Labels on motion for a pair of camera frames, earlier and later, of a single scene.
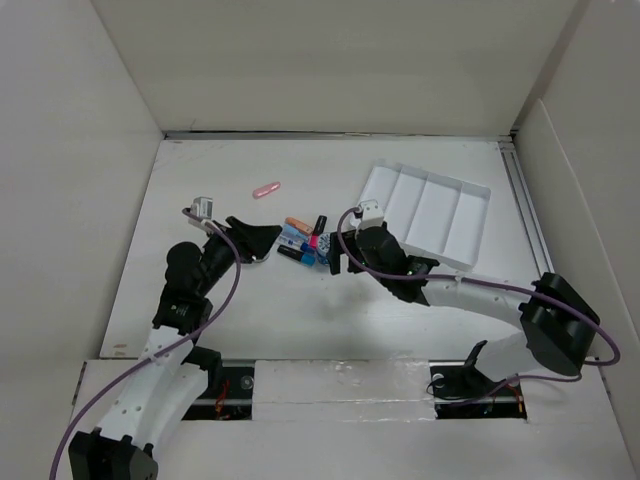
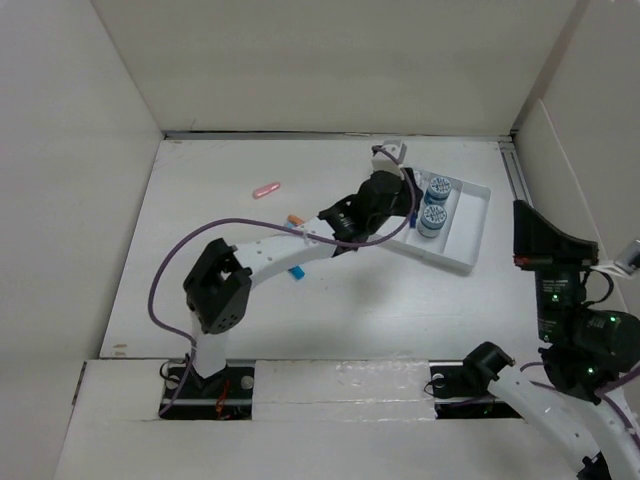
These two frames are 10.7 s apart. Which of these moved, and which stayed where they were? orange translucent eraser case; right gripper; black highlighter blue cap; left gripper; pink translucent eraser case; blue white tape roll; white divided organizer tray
Moved: black highlighter blue cap; right gripper; left gripper; blue white tape roll
Stayed: pink translucent eraser case; orange translucent eraser case; white divided organizer tray
